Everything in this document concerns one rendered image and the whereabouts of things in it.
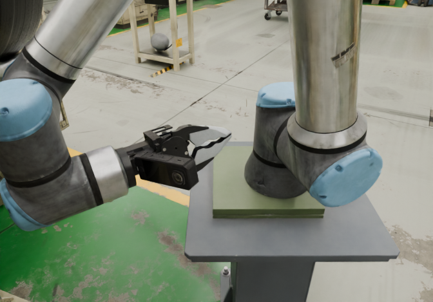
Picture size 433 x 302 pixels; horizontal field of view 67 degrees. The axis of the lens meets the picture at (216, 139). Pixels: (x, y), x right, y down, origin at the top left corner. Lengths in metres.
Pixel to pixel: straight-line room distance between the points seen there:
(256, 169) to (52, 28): 0.57
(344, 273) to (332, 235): 0.74
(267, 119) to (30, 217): 0.52
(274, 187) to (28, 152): 0.59
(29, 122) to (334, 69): 0.44
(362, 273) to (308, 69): 1.20
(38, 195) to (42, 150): 0.07
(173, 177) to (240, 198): 0.38
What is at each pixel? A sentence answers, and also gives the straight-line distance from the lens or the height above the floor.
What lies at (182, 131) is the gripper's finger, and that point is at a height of 0.93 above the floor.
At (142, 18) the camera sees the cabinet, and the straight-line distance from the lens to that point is 6.04.
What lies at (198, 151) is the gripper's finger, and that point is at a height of 0.89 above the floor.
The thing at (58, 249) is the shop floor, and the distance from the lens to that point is 1.75.
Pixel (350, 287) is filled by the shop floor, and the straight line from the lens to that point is 1.57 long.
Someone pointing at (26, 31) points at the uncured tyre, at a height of 1.00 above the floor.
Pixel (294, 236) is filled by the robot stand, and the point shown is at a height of 0.60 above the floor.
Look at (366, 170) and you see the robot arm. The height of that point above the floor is 0.84.
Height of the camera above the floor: 1.21
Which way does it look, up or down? 31 degrees down
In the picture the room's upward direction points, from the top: straight up
